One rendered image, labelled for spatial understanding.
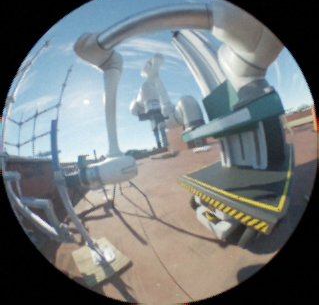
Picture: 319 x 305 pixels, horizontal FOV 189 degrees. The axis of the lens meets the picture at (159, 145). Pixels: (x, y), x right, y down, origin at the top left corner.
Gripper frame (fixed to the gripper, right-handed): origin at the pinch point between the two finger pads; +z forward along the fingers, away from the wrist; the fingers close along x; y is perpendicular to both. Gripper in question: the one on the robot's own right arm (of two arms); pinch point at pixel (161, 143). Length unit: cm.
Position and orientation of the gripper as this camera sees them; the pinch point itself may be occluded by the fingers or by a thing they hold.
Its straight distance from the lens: 48.8
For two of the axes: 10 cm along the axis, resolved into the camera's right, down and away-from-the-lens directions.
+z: 2.2, 9.7, -0.5
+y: 9.5, -2.1, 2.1
